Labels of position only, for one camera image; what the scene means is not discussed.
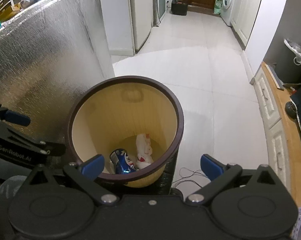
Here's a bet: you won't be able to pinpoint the beige round trash bin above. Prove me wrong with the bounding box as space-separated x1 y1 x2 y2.
65 76 184 188

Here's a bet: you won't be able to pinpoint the crushed blue can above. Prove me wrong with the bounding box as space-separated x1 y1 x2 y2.
110 148 137 174

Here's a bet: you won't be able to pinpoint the white red crumpled wrapper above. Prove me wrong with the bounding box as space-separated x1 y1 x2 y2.
136 133 154 170

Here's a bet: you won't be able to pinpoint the silver foil table cover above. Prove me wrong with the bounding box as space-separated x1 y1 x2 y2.
0 0 115 142

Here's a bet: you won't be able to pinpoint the white drawer sideboard wooden top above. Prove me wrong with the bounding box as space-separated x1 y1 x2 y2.
252 62 301 207

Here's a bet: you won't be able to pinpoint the black round mouse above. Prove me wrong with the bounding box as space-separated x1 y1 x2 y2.
285 101 297 120

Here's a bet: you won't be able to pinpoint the dark grey pedal bin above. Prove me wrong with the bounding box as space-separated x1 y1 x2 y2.
264 38 301 84

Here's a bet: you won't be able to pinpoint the black floor box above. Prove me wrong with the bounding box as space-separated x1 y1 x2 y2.
170 0 188 16

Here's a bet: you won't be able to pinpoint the green plastic bag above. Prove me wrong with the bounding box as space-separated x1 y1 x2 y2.
213 0 223 15

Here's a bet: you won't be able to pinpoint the silver refrigerator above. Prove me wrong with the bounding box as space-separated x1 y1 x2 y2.
131 0 153 52

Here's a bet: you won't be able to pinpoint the white washing machine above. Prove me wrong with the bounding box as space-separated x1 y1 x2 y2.
220 0 235 27

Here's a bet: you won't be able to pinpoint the white kitchen cabinets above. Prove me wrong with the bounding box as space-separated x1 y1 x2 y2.
231 0 261 46

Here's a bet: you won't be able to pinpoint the thin floor cables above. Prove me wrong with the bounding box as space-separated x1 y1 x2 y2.
170 167 211 189

